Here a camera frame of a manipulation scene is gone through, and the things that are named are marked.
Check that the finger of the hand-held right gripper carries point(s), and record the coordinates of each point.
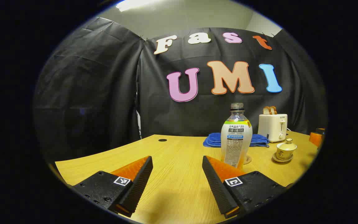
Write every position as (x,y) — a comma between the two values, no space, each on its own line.
(320,131)
(315,139)

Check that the clear labelled water bottle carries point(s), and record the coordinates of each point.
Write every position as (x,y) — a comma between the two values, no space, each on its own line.
(236,140)

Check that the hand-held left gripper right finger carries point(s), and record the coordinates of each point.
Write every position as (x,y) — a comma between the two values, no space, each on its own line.
(216,183)

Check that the white toaster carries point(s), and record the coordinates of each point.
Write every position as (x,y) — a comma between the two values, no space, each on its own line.
(270,126)

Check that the cream teacup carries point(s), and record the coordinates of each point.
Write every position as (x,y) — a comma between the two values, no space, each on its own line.
(283,154)

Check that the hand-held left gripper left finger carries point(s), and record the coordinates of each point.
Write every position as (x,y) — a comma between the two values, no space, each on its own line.
(140,183)

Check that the round wooden coaster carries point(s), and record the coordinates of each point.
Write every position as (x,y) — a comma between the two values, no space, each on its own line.
(248,159)

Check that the cream saucer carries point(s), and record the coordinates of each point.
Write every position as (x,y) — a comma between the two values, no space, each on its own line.
(277,159)

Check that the bread slice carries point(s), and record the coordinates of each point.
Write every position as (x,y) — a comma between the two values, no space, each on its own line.
(274,109)
(266,110)

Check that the blue folded towel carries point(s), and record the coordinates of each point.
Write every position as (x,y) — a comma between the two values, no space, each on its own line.
(213,140)

